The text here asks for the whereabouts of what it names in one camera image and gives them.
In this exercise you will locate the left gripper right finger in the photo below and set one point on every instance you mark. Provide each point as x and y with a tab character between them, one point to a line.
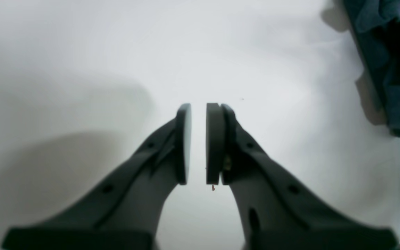
277	211

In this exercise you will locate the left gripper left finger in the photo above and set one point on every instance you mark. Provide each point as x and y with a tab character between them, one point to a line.
122	212

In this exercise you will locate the dark blue t-shirt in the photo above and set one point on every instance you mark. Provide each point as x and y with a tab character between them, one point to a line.
376	26

